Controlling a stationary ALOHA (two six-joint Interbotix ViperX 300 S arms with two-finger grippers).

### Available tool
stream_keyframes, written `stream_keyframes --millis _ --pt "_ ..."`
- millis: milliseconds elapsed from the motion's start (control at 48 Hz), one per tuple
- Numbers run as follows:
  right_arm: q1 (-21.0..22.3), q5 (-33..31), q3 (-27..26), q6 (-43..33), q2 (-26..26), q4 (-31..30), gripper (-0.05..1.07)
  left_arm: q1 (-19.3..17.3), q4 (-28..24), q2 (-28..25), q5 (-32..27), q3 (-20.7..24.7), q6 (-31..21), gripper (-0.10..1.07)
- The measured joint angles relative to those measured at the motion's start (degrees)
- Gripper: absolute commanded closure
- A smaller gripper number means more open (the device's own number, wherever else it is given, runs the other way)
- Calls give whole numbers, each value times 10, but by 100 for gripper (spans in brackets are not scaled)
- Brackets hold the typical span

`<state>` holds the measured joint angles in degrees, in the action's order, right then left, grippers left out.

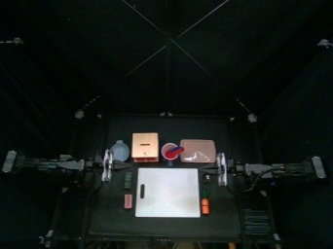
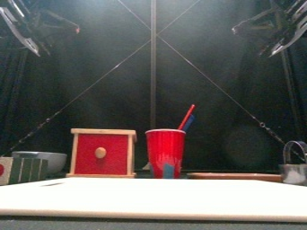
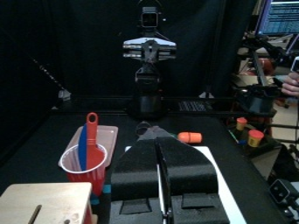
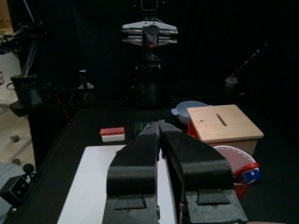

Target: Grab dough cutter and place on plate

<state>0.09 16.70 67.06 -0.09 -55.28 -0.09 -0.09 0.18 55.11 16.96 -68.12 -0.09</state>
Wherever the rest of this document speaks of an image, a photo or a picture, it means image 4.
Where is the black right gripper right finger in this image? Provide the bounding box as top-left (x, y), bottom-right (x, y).
top-left (158, 120), bottom-right (250, 224)

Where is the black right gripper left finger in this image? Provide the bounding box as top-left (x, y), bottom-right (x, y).
top-left (102, 121), bottom-right (162, 224)

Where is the white rectangular plate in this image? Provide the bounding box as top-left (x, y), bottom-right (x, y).
top-left (56, 144), bottom-right (179, 224)

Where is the red bowl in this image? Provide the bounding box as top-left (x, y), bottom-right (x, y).
top-left (213, 144), bottom-right (258, 176)

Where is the red and blue toy cup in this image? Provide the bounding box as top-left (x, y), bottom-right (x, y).
top-left (233, 162), bottom-right (262, 201)

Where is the red and white block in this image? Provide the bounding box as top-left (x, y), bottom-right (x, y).
top-left (99, 127), bottom-right (127, 144)

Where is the wooden box with slot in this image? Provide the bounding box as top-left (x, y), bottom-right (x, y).
top-left (186, 104), bottom-right (266, 158)

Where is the light blue toy pot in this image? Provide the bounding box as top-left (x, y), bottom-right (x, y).
top-left (170, 101), bottom-right (210, 127)

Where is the black tripod stand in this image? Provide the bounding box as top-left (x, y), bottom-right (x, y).
top-left (6, 17), bottom-right (44, 117)

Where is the black camera with microphone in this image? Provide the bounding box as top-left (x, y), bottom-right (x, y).
top-left (0, 163), bottom-right (38, 207)

